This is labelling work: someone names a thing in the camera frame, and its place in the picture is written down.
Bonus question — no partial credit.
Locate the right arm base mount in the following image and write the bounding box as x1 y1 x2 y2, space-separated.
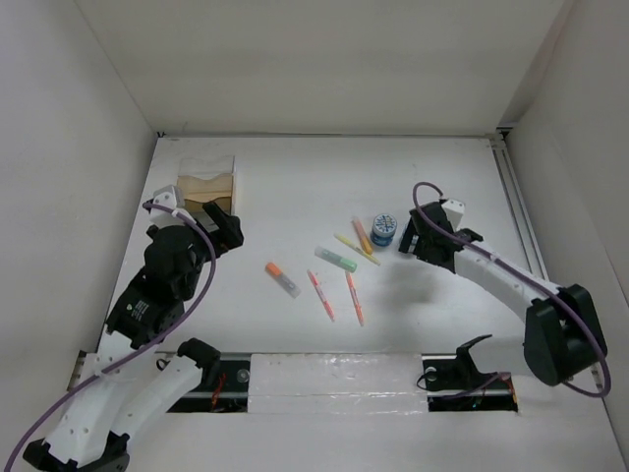
416 334 519 413

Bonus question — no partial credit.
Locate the yellow thin pen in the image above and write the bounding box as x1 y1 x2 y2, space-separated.
334 233 381 266

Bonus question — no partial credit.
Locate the wooden clear organizer container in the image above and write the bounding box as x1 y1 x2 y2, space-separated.
177 154 236 214

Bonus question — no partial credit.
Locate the blue slime jar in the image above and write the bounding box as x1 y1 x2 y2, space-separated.
370 213 398 247

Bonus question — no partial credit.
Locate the aluminium rail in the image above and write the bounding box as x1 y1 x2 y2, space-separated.
487 130 549 281

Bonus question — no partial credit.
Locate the right pink thin pen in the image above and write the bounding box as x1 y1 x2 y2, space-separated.
345 270 365 327

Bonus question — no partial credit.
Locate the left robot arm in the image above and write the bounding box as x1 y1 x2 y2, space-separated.
12 198 244 471

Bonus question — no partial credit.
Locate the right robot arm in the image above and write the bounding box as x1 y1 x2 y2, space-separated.
398 199 609 387

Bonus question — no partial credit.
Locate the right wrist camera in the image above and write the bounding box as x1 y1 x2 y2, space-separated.
440 199 466 231

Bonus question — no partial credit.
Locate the left pink thin pen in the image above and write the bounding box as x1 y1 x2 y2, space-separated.
307 269 335 323

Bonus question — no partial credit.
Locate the green cap highlighter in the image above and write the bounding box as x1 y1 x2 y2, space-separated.
314 246 357 273

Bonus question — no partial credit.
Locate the pink thin pen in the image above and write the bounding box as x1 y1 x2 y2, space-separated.
345 270 365 327
307 269 335 323

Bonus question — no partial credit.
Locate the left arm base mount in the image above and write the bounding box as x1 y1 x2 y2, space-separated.
168 353 252 414

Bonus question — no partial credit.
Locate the orange pink highlighter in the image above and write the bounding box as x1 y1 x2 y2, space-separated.
352 216 373 255

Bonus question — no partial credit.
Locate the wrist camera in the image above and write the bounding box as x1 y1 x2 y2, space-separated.
152 185 185 209
440 199 466 231

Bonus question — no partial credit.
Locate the orange cap grey highlighter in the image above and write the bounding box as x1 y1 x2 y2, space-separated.
265 262 301 299

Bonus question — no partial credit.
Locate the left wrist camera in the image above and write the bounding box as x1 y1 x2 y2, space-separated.
152 185 185 209

